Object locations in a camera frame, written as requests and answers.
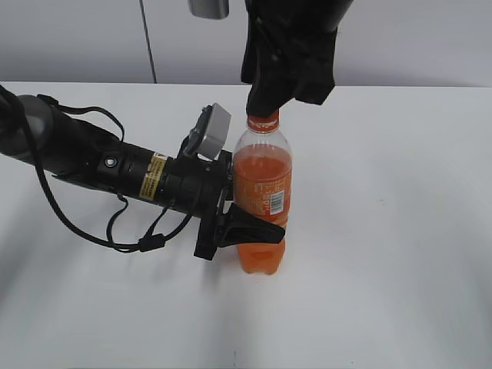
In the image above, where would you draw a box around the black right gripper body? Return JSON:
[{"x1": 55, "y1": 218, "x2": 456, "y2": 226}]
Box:
[{"x1": 245, "y1": 1, "x2": 335, "y2": 105}]

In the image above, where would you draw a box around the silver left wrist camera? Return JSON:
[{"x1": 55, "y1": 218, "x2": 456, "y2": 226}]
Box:
[{"x1": 181, "y1": 103, "x2": 231, "y2": 160}]

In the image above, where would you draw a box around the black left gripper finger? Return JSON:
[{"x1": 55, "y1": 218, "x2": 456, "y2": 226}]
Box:
[
  {"x1": 218, "y1": 203, "x2": 285, "y2": 247},
  {"x1": 225, "y1": 152, "x2": 234, "y2": 198}
]

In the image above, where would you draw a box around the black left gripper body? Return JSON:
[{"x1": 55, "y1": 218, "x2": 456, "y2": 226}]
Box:
[{"x1": 159, "y1": 149, "x2": 229, "y2": 258}]

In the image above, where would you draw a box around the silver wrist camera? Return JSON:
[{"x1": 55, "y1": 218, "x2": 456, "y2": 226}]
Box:
[
  {"x1": 188, "y1": 0, "x2": 229, "y2": 20},
  {"x1": 181, "y1": 103, "x2": 231, "y2": 160}
]

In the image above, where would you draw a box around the orange soda plastic bottle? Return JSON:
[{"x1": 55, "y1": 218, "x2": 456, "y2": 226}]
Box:
[{"x1": 233, "y1": 128, "x2": 292, "y2": 274}]

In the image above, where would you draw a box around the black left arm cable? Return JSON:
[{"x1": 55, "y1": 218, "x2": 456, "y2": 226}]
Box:
[{"x1": 0, "y1": 85, "x2": 193, "y2": 254}]

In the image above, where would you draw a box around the orange bottle cap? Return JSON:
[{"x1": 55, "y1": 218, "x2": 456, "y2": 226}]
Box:
[{"x1": 247, "y1": 110, "x2": 279, "y2": 134}]

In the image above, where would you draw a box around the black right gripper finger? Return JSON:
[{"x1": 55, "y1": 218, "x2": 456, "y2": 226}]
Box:
[
  {"x1": 241, "y1": 15, "x2": 263, "y2": 84},
  {"x1": 245, "y1": 65, "x2": 296, "y2": 117}
]

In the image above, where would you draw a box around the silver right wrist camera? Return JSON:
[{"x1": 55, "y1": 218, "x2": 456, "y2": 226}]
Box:
[{"x1": 188, "y1": 0, "x2": 229, "y2": 20}]

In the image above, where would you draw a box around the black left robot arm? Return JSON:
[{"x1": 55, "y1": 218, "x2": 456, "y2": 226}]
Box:
[{"x1": 1, "y1": 89, "x2": 285, "y2": 260}]

